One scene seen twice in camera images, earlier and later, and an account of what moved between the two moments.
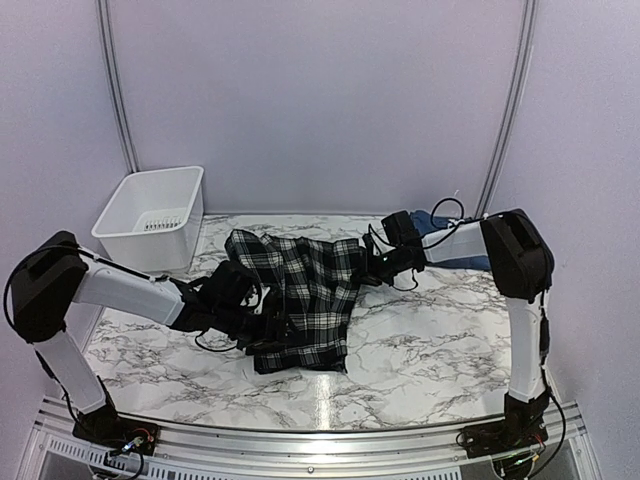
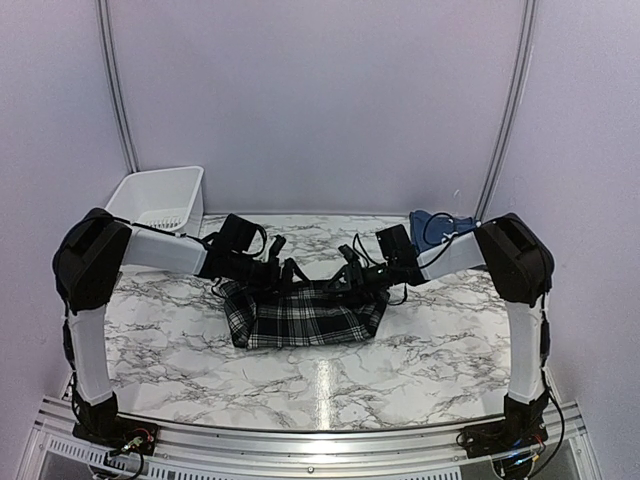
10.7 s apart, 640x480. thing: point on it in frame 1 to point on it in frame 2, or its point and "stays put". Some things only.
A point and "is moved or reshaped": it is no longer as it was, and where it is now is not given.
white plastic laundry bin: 152,224 stays put
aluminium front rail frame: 52,453 stays put
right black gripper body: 385,268 to 370,282
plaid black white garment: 319,282 is moved or reshaped
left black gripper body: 256,335 to 262,279
